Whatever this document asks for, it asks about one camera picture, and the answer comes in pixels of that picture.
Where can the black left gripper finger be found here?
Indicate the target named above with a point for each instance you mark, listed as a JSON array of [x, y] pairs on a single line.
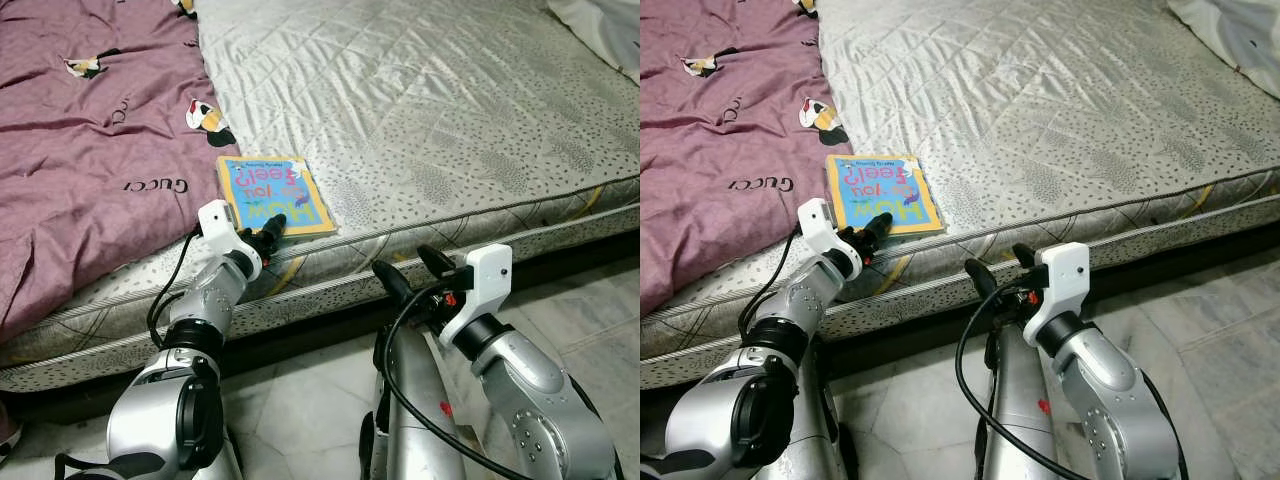
[[275, 230], [254, 235], [852, 236], [877, 232]]

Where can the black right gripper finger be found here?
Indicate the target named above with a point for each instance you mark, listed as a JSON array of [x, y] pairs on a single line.
[[436, 263], [1026, 256], [982, 277], [392, 284]]

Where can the colourful children's book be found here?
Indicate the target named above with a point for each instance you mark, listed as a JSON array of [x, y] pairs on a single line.
[[880, 188], [270, 190]]

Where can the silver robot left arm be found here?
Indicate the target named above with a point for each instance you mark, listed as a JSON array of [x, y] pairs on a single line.
[[815, 295], [205, 295]]

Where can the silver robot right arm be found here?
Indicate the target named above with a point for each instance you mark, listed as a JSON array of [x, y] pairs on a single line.
[[530, 380], [1110, 380]]

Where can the grey robot right leg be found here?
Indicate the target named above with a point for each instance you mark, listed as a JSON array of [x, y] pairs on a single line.
[[420, 400], [1015, 400]]

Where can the beige quilted mattress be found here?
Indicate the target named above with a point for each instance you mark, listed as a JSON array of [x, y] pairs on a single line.
[[420, 100], [1040, 100]]

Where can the white pillow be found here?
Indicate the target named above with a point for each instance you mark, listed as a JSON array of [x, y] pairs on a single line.
[[605, 30], [1235, 35]]

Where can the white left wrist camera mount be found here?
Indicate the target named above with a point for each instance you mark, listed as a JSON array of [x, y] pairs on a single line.
[[815, 218], [215, 220]]

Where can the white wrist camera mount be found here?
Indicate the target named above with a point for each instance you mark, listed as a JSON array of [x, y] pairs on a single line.
[[215, 220], [1065, 272], [485, 275], [815, 218]]

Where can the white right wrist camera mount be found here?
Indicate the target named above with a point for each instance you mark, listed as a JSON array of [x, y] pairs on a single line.
[[1065, 272], [485, 275]]

